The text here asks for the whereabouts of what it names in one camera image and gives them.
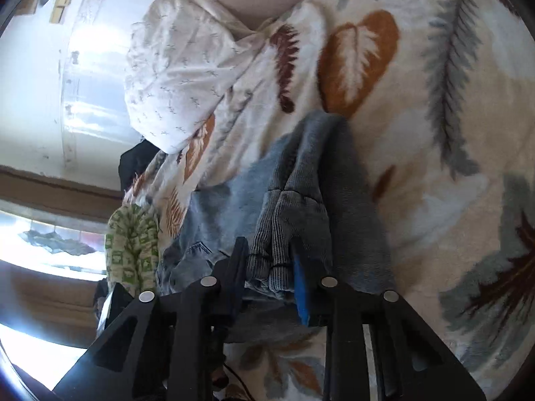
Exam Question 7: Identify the blue denim pants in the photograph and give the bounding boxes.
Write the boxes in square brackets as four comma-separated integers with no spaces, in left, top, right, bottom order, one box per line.
[156,111,398,341]

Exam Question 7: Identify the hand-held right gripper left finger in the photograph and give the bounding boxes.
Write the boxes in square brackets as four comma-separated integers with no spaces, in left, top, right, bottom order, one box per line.
[52,237,250,401]

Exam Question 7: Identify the beige wall switch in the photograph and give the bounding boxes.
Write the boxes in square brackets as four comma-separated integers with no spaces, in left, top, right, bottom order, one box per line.
[49,0,79,24]

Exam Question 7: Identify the white patterned pillow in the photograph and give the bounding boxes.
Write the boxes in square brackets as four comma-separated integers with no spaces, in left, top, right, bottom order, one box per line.
[124,0,268,155]

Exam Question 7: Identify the green checkered blanket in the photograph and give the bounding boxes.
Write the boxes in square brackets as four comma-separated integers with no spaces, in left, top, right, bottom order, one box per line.
[104,204,162,299]

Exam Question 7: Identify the leaf print blanket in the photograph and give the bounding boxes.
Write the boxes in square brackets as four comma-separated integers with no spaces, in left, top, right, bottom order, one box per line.
[123,0,535,401]

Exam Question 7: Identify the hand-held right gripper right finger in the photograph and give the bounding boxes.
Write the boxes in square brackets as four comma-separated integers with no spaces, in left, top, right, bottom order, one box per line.
[293,240,488,401]

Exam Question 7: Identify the black cloth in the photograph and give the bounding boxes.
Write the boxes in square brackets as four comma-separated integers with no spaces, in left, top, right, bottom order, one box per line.
[118,138,162,193]

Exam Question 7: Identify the stained glass window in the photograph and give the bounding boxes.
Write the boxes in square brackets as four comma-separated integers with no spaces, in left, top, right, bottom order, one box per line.
[0,211,109,276]

